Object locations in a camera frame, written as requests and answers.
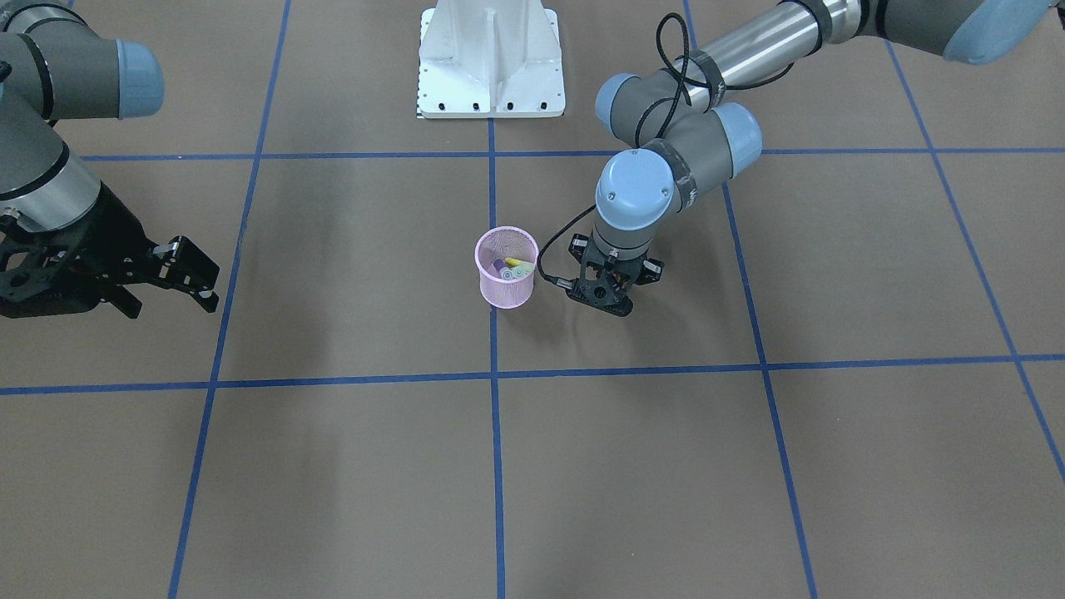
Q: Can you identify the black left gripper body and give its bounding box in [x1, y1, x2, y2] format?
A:
[569, 234, 663, 317]

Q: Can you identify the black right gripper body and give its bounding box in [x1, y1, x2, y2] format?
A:
[1, 185, 167, 319]

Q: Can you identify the yellow highlighter pen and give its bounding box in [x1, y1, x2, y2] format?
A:
[505, 258, 536, 274]

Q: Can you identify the purple highlighter pen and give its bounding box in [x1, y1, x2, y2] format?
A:
[492, 259, 511, 280]

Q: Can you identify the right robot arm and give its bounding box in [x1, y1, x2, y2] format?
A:
[1, 1, 220, 319]

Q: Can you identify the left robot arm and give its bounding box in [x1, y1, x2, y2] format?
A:
[548, 1, 1063, 317]

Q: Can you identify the pink mesh pen holder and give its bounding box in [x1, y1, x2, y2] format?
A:
[474, 226, 539, 309]

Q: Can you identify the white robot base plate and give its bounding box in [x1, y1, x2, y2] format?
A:
[416, 1, 567, 119]

